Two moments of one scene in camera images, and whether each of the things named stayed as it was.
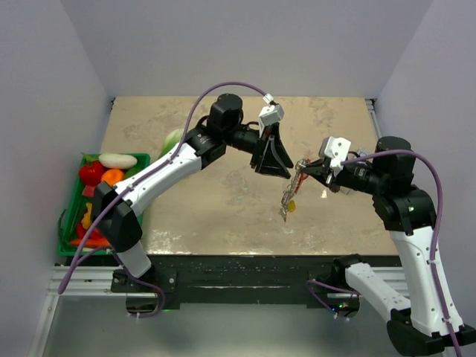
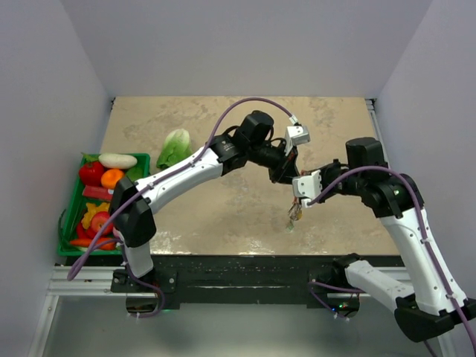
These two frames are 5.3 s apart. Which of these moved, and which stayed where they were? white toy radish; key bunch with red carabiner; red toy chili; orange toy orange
Moved: key bunch with red carabiner
Stayed: red toy chili; white toy radish; orange toy orange
